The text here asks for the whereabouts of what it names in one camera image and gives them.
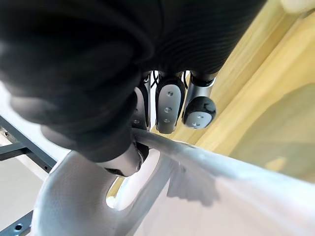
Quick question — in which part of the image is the dark grey metal shoe rack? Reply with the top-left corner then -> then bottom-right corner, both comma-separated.
0,115 -> 59,236

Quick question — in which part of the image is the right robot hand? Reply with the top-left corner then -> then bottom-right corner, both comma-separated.
0,0 -> 268,177

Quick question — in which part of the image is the white blurry object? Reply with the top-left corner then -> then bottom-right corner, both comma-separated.
280,0 -> 315,16

